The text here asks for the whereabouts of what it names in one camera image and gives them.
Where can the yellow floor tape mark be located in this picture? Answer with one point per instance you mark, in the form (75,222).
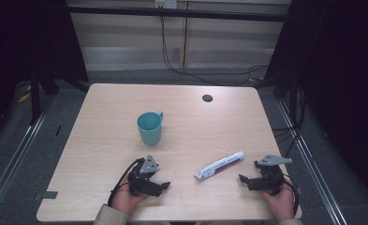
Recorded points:
(24,97)

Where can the black horizontal frame bar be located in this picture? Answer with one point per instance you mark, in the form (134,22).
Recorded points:
(178,13)

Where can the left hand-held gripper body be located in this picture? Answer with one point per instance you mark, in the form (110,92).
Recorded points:
(140,178)

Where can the person's left hand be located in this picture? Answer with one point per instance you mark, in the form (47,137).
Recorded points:
(124,198)

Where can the white and purple toothpaste tube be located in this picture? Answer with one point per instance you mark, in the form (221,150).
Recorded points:
(219,165)

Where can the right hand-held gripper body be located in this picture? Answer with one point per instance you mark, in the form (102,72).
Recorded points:
(273,176)

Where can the silver metal floor rail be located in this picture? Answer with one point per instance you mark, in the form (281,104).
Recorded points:
(14,162)
(312,175)

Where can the dark round table grommet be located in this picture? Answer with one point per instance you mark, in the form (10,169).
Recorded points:
(207,98)

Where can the dark curtain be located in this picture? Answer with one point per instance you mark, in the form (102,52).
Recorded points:
(22,40)
(341,78)

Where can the white wall socket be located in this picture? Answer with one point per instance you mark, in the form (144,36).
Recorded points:
(166,3)

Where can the person's right hand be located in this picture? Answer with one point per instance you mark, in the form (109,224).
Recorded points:
(283,204)

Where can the black metal stand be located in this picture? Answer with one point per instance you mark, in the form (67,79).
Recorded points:
(35,93)

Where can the black tape strip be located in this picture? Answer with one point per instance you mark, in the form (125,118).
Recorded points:
(49,195)

